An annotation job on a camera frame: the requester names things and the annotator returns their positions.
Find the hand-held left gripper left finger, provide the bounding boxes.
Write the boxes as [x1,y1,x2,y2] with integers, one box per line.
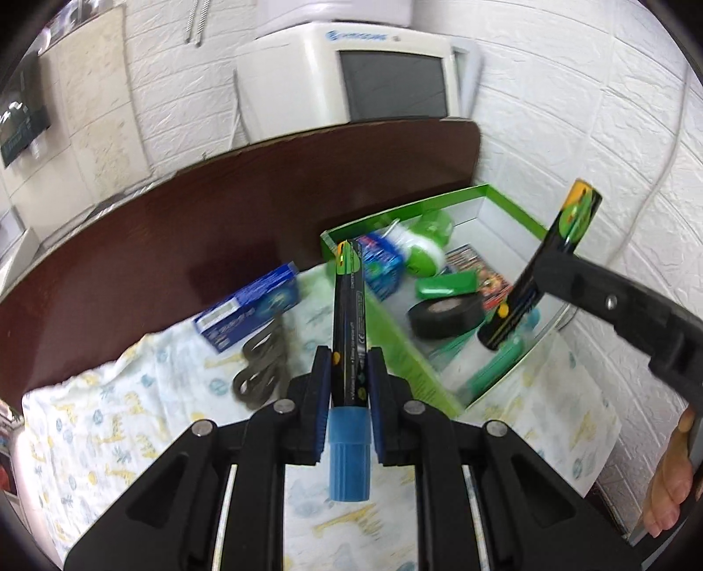
[63,347,335,571]

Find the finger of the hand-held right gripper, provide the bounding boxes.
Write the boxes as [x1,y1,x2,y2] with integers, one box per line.
[529,240,663,337]

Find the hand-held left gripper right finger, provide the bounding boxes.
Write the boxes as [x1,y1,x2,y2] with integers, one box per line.
[367,347,643,571]

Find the green cardboard box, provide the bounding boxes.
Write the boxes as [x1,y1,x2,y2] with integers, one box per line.
[320,183,575,419]

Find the white cap marker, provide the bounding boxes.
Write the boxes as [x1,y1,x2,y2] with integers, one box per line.
[475,178,605,353]

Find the blue cap marker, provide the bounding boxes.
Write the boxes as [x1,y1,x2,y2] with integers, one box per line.
[328,239,370,504]

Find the red card pack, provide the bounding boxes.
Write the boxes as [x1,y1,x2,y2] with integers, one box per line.
[444,244,515,315]

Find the black tape roll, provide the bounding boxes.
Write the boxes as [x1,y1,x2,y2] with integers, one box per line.
[406,293,485,340]

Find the small green box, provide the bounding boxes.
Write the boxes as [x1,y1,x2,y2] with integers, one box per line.
[414,271,476,300]

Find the blue packet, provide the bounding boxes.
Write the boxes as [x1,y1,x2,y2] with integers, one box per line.
[359,231,405,300]

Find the green white correction tape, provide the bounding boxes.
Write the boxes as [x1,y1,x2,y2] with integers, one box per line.
[391,211,458,278]

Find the person's right hand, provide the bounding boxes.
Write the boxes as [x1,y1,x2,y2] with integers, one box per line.
[641,408,696,539]

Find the green flat packet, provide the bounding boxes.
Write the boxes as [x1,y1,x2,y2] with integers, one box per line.
[460,334,527,397]

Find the blue carton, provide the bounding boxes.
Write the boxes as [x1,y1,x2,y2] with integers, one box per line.
[194,262,302,353]

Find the giraffe print cloth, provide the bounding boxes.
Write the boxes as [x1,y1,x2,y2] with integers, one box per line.
[21,264,623,571]

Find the white panel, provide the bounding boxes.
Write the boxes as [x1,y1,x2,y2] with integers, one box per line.
[450,40,485,119]

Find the white CRT monitor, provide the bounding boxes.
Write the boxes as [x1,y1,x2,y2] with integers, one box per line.
[233,22,469,147]

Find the grey scissor handles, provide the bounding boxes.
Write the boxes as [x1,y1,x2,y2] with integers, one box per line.
[231,317,293,410]

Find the white wall cable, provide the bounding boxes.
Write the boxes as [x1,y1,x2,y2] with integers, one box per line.
[618,66,694,259]

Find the dark wall object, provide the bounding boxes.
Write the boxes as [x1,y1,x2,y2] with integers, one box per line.
[0,55,54,166]

